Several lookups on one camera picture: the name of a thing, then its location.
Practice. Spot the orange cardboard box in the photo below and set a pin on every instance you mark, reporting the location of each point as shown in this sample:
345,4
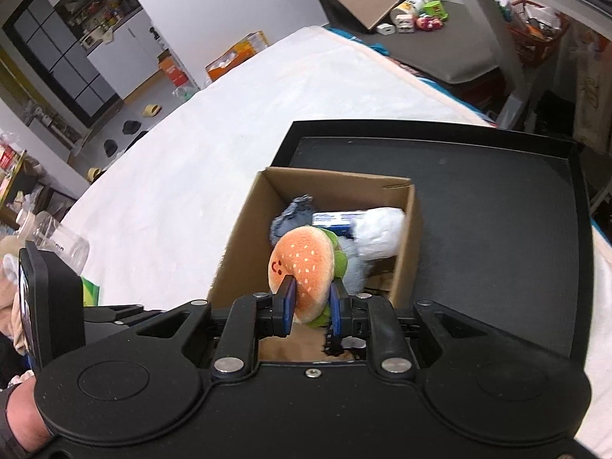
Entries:
239,52

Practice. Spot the clear plastic bottle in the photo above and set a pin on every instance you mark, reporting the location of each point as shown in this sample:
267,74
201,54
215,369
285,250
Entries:
57,241

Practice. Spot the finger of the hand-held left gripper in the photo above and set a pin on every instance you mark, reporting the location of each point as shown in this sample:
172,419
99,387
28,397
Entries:
119,314

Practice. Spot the dark shelving unit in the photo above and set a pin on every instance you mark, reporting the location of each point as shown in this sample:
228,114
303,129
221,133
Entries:
62,67

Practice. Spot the grey cushion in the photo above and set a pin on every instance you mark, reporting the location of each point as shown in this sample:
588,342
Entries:
454,52

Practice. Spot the pink toy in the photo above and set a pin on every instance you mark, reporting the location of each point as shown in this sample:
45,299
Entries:
428,23

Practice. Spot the white plug adapter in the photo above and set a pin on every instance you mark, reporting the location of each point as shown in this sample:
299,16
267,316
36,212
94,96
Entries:
404,24

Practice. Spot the cream tote bag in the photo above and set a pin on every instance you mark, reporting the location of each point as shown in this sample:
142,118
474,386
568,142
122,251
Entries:
590,100

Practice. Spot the red plastic basket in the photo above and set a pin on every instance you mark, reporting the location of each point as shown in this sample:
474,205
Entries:
538,45

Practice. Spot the light blue fuzzy cloth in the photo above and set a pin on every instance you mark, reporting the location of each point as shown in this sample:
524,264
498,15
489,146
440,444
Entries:
354,267

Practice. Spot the green packet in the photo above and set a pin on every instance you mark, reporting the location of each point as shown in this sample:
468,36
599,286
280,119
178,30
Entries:
91,291

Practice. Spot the yellow slipper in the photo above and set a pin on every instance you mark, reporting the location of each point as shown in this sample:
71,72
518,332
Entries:
152,110
93,173

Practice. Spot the black slipper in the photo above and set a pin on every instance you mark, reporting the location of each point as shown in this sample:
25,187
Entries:
111,147
130,126

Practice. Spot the white charger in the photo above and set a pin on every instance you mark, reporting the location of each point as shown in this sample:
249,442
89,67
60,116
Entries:
386,29

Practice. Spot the person's left hand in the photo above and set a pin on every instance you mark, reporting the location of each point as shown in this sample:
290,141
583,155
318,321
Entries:
24,413

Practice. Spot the denim cloth piece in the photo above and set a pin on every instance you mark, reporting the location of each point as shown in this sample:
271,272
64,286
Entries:
291,217

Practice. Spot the orange carton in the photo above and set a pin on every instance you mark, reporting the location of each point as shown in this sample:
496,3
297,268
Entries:
173,74

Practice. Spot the white cabinet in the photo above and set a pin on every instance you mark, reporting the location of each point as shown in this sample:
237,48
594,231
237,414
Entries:
124,57

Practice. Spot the burger plush toy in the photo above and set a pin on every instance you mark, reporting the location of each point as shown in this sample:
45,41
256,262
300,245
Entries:
306,263

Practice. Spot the black tray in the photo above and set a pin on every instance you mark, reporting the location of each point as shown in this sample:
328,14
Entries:
478,224

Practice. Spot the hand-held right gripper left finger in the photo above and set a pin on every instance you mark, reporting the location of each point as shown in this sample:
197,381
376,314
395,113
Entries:
287,307

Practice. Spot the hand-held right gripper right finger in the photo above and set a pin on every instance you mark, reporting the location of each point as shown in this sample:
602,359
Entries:
336,307

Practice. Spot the blue tissue packet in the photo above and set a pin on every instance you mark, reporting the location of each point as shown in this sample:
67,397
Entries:
334,220

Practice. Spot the white supplement bottle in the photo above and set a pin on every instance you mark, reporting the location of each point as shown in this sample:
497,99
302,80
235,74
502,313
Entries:
411,4

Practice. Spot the green toy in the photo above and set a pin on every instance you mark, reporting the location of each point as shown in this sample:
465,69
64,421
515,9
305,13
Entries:
436,9

